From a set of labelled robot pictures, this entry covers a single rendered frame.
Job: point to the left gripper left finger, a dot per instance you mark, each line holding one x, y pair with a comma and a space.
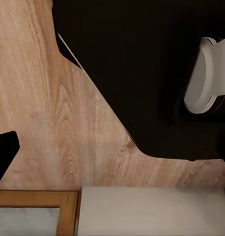
9, 147

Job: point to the door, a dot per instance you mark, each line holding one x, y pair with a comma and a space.
39, 213

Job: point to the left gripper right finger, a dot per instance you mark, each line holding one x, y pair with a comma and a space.
220, 144

